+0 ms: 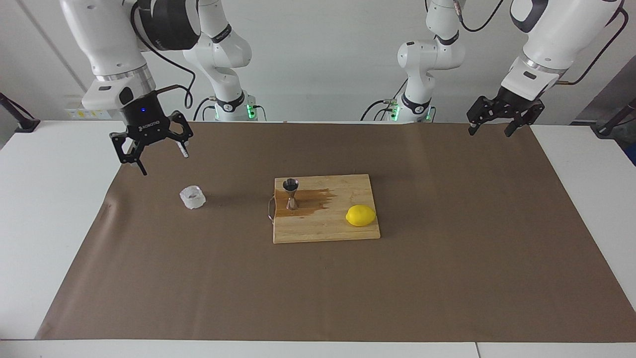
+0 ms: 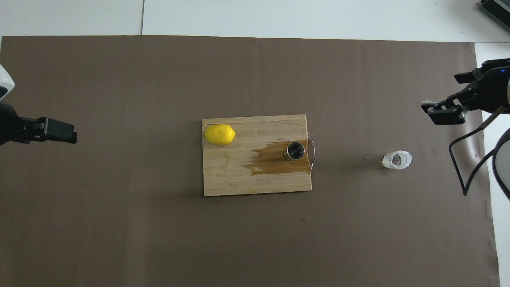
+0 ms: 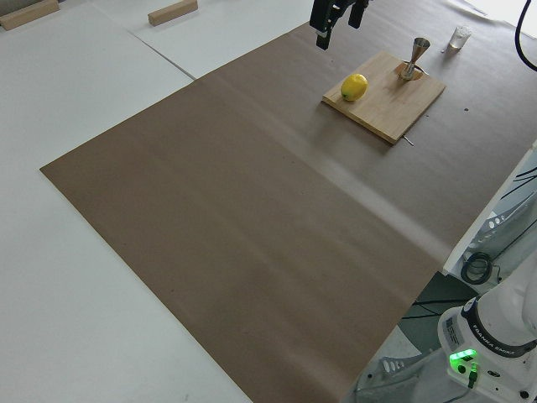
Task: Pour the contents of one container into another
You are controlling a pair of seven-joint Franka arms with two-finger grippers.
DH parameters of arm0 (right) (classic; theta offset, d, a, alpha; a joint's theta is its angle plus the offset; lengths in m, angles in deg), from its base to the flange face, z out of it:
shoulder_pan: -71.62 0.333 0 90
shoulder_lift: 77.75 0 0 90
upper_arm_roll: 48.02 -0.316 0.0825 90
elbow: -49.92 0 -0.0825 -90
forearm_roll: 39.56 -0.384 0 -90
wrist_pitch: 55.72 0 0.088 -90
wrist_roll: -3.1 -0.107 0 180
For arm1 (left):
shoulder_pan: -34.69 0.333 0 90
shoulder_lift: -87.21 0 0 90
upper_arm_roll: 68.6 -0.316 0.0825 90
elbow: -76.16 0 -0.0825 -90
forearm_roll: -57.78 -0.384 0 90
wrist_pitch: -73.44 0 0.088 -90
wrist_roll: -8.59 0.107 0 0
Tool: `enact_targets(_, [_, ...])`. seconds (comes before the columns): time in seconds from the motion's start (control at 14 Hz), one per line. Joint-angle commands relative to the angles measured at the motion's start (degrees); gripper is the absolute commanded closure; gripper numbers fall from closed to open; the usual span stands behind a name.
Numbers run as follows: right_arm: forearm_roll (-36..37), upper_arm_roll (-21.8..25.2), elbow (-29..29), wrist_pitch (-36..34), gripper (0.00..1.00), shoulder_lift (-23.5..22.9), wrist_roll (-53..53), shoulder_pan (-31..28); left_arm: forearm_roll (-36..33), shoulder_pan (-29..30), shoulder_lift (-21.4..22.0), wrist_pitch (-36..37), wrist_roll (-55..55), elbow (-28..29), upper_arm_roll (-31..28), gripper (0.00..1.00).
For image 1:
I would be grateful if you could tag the wooden cutting board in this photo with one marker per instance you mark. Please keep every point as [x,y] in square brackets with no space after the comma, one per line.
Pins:
[328,226]

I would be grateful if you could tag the brown paper table mat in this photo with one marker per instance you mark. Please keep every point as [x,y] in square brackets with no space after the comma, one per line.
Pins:
[318,288]

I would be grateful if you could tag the steel double jigger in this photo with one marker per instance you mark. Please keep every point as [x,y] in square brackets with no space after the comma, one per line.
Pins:
[290,191]

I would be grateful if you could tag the white wall socket strip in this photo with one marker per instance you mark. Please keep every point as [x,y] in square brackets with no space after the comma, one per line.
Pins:
[74,113]

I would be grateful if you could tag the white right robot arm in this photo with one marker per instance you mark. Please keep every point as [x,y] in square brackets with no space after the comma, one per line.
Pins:
[109,35]

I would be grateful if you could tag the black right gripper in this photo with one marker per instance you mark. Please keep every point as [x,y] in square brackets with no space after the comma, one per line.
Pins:
[146,122]

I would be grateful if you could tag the yellow lemon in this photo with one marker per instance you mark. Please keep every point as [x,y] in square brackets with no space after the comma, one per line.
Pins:
[360,216]

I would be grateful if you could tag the black table clamp stand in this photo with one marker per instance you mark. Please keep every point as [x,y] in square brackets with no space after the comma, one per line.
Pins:
[608,128]
[22,122]

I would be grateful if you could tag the clear textured glass cup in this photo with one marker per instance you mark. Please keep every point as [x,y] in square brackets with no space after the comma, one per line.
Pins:
[193,198]

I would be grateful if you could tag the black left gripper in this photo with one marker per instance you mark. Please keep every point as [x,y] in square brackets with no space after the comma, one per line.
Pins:
[512,104]

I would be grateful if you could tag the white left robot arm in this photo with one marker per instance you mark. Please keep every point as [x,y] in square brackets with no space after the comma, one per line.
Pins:
[561,40]

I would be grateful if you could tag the dark grey panel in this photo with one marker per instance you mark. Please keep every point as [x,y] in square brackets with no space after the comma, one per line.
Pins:
[616,84]

